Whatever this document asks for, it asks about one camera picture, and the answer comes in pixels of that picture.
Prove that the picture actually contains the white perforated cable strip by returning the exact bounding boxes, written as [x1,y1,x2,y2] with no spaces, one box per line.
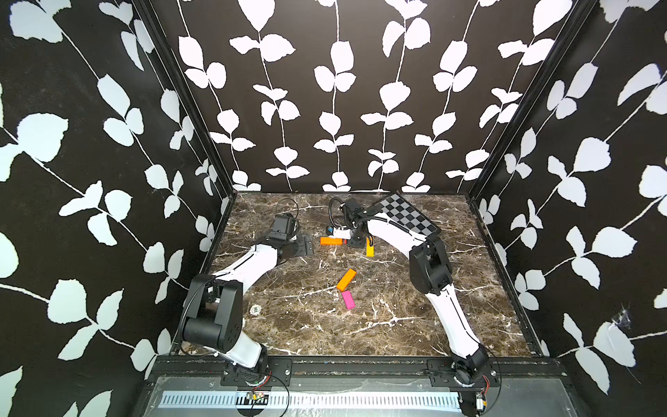
[157,391,460,412]

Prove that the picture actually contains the white round table sticker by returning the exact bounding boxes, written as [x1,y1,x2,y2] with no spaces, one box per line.
[249,304,262,317]

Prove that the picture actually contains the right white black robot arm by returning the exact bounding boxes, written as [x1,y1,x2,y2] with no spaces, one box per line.
[345,210,489,387]

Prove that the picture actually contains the black white checkerboard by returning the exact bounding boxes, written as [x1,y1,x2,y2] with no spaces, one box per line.
[372,193,441,237]

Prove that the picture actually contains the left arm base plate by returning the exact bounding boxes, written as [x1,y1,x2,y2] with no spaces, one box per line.
[220,356,294,389]

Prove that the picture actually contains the orange block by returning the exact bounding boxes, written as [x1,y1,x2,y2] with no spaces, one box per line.
[336,269,357,292]
[320,237,343,246]

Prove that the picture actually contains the pink block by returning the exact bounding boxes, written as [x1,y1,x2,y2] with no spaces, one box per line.
[341,290,356,310]

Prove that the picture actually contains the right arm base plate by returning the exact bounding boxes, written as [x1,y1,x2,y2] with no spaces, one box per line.
[424,357,501,391]

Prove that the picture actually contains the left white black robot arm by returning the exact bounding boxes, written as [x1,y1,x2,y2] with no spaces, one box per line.
[176,235,314,374]

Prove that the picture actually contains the yellow block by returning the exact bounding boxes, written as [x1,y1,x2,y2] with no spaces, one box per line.
[366,239,374,257]

